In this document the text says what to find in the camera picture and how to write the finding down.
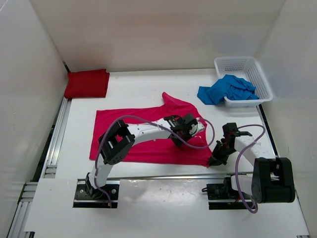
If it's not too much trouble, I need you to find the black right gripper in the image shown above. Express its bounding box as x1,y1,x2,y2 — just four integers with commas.
207,140,237,166

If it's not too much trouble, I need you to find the pink t-shirt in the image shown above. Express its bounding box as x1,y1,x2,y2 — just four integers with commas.
89,92,211,167

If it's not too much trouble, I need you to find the red t-shirt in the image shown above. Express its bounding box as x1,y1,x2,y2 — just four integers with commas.
64,69,110,99

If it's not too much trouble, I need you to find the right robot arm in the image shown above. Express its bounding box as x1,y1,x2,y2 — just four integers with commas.
202,122,295,204

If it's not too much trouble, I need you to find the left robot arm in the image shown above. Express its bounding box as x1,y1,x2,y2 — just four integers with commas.
85,114,205,200

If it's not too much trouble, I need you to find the blue t-shirt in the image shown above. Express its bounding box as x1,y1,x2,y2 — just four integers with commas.
197,74,259,105

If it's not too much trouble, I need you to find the white plastic laundry basket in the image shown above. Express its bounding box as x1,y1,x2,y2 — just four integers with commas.
214,56,273,107

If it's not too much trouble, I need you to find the white front cover board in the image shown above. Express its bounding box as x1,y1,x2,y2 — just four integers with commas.
24,179,309,238

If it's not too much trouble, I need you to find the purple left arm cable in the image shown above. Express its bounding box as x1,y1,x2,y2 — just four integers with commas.
94,115,215,208

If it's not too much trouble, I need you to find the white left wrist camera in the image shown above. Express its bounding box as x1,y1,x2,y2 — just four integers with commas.
190,118,205,136

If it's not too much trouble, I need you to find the aluminium front rail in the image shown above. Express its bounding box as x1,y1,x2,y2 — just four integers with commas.
41,163,283,183

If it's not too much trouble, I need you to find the aluminium rail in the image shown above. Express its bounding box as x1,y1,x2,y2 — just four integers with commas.
6,98,71,238
41,163,283,183

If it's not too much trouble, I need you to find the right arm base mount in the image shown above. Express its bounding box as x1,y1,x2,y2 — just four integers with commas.
202,179,246,210

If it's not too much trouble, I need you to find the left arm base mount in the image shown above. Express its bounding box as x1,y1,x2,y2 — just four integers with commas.
73,179,120,209

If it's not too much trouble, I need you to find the aluminium left side rail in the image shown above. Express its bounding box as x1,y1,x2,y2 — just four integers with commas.
6,98,71,238

